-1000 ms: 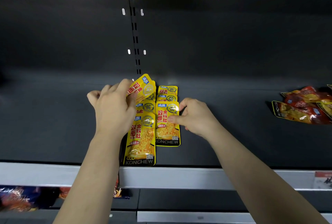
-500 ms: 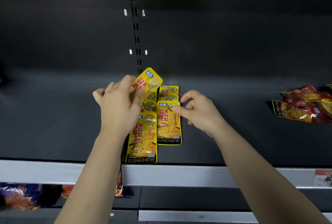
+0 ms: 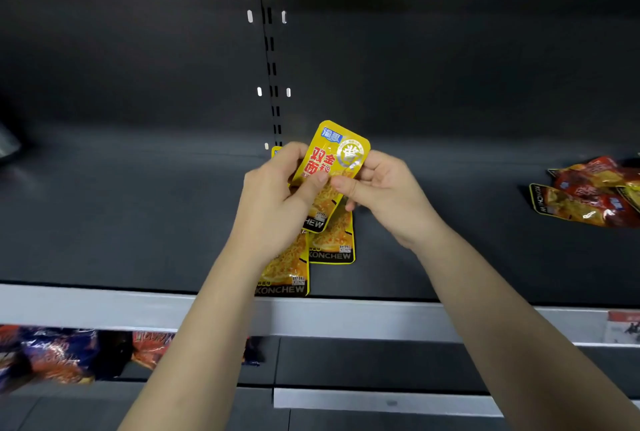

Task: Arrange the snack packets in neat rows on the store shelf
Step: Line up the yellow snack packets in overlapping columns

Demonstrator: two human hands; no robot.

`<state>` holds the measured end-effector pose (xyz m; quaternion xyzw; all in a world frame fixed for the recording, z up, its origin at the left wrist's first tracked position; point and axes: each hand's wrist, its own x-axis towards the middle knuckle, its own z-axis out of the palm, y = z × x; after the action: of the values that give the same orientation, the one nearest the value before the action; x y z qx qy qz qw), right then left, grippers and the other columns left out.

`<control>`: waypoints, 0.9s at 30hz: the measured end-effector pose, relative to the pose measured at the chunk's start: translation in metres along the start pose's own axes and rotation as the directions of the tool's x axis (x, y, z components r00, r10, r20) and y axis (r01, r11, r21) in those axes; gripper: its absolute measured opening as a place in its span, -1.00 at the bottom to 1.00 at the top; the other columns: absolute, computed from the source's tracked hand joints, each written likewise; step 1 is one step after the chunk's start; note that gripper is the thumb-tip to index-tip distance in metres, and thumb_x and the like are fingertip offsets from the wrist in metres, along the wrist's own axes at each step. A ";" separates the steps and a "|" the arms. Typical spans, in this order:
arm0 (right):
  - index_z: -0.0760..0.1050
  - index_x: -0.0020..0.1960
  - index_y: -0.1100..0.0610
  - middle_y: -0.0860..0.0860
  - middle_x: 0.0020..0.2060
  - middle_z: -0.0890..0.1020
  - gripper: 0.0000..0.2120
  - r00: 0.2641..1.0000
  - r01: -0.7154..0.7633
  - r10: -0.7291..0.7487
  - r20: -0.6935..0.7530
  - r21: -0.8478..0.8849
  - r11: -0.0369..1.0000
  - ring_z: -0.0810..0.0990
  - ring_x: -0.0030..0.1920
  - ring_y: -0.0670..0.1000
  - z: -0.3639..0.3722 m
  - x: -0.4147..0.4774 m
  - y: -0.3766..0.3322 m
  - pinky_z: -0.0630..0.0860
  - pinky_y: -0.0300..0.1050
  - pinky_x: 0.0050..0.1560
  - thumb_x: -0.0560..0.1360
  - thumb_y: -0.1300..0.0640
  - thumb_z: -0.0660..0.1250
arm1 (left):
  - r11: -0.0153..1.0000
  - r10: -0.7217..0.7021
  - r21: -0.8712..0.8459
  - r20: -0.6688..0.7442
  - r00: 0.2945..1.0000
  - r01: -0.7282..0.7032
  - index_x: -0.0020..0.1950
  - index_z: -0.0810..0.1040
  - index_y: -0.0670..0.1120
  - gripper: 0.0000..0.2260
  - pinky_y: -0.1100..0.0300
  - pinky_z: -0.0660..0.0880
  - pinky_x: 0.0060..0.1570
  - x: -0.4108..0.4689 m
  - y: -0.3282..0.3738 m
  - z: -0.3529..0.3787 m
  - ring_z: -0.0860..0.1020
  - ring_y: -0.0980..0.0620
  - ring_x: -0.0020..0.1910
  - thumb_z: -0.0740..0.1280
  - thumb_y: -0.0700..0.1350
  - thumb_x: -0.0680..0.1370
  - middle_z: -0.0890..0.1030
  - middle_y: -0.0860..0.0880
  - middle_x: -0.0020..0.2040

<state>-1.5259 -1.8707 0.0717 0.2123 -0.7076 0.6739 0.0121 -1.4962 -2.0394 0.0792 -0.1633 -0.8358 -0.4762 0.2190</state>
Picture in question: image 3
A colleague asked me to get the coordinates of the black slotted shelf upright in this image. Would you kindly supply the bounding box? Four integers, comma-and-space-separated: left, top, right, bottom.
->
248, 0, 284, 148

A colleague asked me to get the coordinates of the dark snack packet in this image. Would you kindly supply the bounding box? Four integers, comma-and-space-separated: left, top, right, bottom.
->
243, 337, 264, 367

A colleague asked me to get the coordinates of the person's left forearm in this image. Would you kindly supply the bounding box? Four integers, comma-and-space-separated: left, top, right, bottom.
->
117, 233, 286, 431

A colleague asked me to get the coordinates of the person's left hand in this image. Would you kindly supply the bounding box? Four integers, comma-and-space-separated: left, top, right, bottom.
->
227, 141, 331, 267

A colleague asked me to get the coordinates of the silver shelf edge rail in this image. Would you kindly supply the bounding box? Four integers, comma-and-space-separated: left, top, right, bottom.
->
0, 283, 640, 348

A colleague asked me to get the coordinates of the red white price tag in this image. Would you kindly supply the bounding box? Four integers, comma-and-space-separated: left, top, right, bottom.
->
602, 311, 640, 345

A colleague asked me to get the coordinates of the silver lower shelf rail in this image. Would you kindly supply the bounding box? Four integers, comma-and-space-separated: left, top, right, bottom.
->
273, 388, 640, 418

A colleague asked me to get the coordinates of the person's right forearm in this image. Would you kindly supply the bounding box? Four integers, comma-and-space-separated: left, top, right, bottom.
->
412, 223, 640, 431

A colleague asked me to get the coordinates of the red snack packet black edge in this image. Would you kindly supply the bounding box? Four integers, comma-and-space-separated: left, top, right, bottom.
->
529, 183, 640, 228

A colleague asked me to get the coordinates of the blue orange snack packet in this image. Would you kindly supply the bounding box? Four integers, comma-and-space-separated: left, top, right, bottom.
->
0, 325, 99, 393

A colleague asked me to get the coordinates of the black metal shelf board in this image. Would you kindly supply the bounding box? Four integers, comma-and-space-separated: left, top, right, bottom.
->
0, 121, 640, 309

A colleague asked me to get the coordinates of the yellow snack packet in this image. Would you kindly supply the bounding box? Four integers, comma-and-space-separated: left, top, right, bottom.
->
289, 120, 372, 234
308, 203, 356, 265
254, 146, 311, 297

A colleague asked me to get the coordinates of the person's right hand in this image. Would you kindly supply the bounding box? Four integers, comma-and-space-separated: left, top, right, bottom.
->
330, 150, 447, 252

